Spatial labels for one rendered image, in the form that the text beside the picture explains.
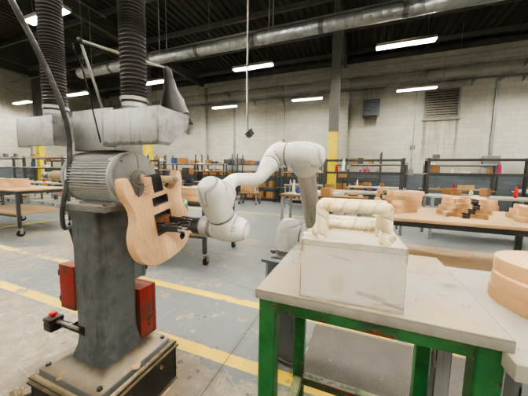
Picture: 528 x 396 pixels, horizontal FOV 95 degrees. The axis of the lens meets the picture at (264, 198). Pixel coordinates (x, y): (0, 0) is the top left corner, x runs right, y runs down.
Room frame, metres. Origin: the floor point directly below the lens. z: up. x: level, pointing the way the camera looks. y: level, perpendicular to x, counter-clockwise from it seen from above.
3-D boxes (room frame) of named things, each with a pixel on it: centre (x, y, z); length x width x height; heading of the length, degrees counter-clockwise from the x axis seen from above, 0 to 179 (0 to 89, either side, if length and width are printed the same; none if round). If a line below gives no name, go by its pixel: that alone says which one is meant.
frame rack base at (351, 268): (0.70, -0.26, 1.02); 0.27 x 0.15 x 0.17; 73
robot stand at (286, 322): (1.67, -0.17, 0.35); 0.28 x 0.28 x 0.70; 61
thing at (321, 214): (0.68, -0.17, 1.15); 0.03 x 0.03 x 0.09
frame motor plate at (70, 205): (1.26, 0.84, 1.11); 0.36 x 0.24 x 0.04; 69
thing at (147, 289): (1.41, 0.78, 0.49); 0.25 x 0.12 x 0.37; 69
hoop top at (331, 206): (0.66, -0.24, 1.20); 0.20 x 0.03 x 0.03; 72
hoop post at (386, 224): (0.63, -0.32, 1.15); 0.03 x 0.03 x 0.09
